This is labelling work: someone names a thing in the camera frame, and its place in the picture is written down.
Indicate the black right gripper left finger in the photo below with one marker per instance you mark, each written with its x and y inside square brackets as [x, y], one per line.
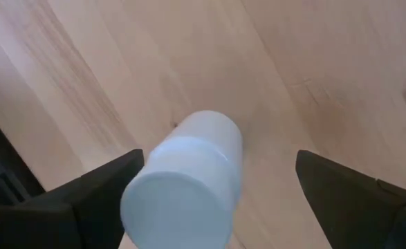
[50, 218]

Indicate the black aluminium table frame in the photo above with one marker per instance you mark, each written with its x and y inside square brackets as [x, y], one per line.
[2, 162]

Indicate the white pill bottle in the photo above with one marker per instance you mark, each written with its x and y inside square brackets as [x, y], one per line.
[185, 186]

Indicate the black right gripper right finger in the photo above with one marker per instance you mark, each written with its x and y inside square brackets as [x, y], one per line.
[361, 214]

